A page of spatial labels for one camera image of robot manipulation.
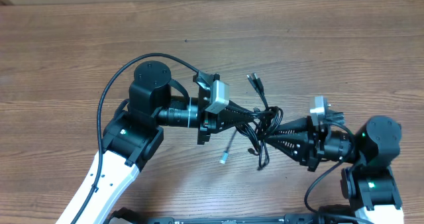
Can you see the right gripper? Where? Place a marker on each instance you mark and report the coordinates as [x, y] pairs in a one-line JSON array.
[[307, 150]]

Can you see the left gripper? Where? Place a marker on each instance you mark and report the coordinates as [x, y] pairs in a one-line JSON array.
[[212, 123]]

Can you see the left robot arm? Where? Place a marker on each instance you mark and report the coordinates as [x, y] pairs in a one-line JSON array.
[[135, 132]]

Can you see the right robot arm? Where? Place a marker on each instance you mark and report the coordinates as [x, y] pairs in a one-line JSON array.
[[367, 181]]

